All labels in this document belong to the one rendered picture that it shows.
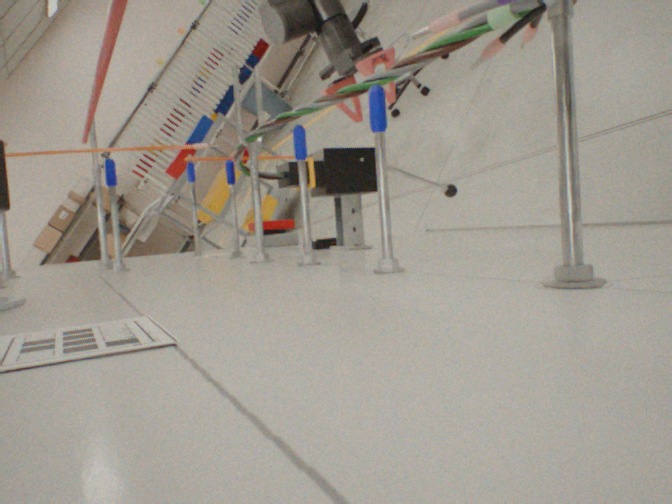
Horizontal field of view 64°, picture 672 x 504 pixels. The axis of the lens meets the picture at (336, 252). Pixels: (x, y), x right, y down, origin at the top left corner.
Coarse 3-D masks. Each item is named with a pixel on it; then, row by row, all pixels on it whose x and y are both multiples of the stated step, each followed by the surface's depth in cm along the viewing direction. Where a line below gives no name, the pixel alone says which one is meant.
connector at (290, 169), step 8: (280, 168) 48; (288, 168) 46; (296, 168) 46; (320, 168) 47; (288, 176) 46; (296, 176) 46; (320, 176) 47; (280, 184) 48; (288, 184) 47; (296, 184) 46; (320, 184) 48
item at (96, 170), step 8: (88, 104) 45; (96, 144) 45; (96, 152) 45; (96, 160) 45; (96, 168) 45; (96, 176) 46; (96, 184) 46; (96, 192) 46; (96, 200) 46; (96, 208) 46; (104, 216) 46; (104, 224) 46; (104, 232) 46; (104, 240) 46; (104, 248) 46; (104, 256) 46; (104, 264) 46; (112, 264) 46
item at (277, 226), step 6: (252, 222) 73; (264, 222) 70; (270, 222) 71; (276, 222) 71; (282, 222) 71; (288, 222) 72; (252, 228) 73; (264, 228) 70; (270, 228) 71; (276, 228) 71; (282, 228) 71; (288, 228) 72; (264, 234) 71; (270, 234) 72
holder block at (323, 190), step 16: (320, 160) 48; (336, 160) 47; (352, 160) 48; (368, 160) 48; (336, 176) 47; (352, 176) 48; (368, 176) 48; (320, 192) 48; (336, 192) 47; (352, 192) 48; (368, 192) 49
